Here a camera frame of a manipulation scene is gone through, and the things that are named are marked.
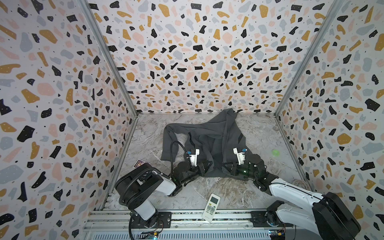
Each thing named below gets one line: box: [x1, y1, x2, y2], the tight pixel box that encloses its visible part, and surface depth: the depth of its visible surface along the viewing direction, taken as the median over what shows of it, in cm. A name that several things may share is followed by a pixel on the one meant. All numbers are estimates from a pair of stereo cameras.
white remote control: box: [201, 193, 221, 223], surface depth 78 cm
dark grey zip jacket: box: [160, 108, 252, 182], surface depth 105 cm
